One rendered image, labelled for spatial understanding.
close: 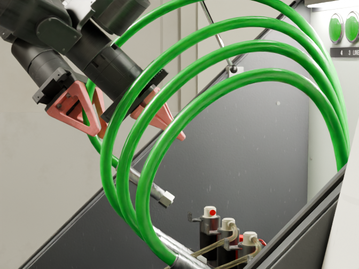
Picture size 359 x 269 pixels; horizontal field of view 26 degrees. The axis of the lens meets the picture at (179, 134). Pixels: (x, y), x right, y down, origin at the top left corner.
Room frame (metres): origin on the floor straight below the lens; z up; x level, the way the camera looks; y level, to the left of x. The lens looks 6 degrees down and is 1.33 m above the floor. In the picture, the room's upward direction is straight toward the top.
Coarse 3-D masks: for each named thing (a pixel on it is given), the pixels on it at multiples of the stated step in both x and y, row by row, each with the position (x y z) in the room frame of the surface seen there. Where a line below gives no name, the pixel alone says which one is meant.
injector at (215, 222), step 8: (200, 216) 1.04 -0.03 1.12; (200, 224) 1.03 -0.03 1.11; (208, 224) 1.02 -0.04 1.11; (216, 224) 1.03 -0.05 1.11; (200, 232) 1.03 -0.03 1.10; (200, 240) 1.03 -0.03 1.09; (208, 240) 1.02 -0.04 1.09; (216, 240) 1.03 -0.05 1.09; (200, 248) 1.03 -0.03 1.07; (216, 248) 1.03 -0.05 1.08; (208, 256) 1.02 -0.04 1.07; (216, 256) 1.03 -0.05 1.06; (216, 264) 1.03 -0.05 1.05
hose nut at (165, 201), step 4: (168, 192) 1.12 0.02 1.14; (164, 196) 1.11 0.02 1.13; (168, 196) 1.12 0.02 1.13; (172, 196) 1.12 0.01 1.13; (160, 200) 1.11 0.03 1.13; (164, 200) 1.11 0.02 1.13; (168, 200) 1.11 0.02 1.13; (172, 200) 1.12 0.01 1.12; (164, 204) 1.11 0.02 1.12; (168, 204) 1.11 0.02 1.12
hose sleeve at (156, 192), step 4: (116, 168) 1.13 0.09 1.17; (132, 168) 1.13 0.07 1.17; (132, 172) 1.12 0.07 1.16; (136, 172) 1.12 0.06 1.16; (132, 176) 1.12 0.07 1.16; (136, 176) 1.12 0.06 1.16; (132, 180) 1.12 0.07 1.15; (136, 180) 1.12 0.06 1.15; (136, 184) 1.12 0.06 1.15; (152, 184) 1.12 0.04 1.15; (152, 188) 1.12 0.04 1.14; (156, 188) 1.12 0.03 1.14; (160, 188) 1.12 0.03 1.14; (152, 192) 1.12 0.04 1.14; (156, 192) 1.12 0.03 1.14; (160, 192) 1.12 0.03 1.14; (164, 192) 1.12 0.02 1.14; (152, 196) 1.12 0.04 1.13; (156, 196) 1.12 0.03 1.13; (160, 196) 1.12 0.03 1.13
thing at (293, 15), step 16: (176, 0) 1.12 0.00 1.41; (192, 0) 1.11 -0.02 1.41; (256, 0) 1.10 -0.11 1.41; (272, 0) 1.10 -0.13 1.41; (144, 16) 1.12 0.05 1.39; (160, 16) 1.12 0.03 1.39; (288, 16) 1.09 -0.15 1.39; (128, 32) 1.12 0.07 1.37; (304, 32) 1.09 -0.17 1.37; (320, 48) 1.09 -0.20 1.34; (96, 144) 1.13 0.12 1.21; (112, 160) 1.13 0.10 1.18
